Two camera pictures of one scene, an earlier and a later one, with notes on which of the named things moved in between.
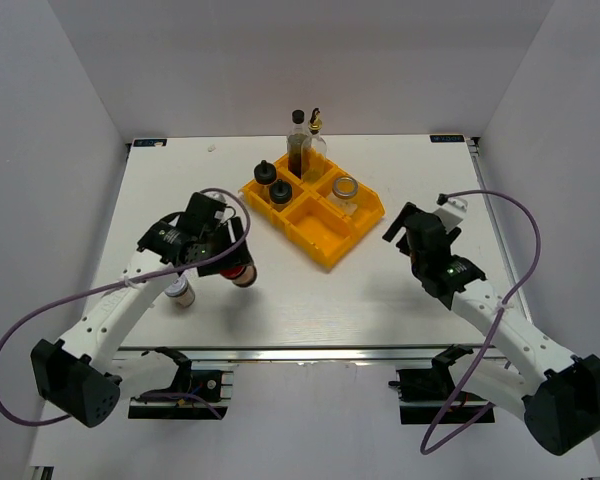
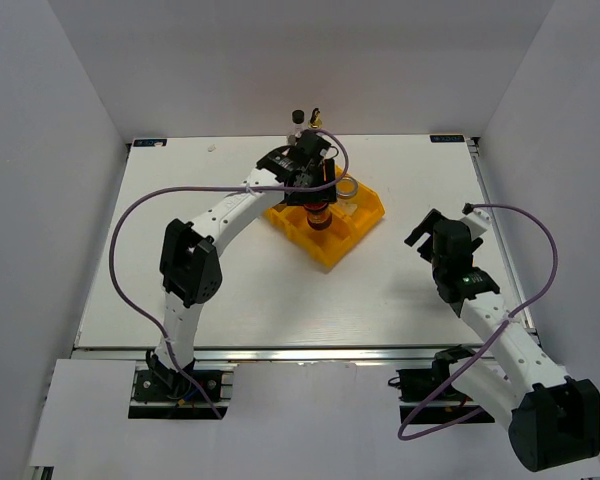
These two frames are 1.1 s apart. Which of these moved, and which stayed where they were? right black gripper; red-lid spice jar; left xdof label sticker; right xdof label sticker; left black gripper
Moved: left black gripper; red-lid spice jar; right black gripper
Stayed: left xdof label sticker; right xdof label sticker
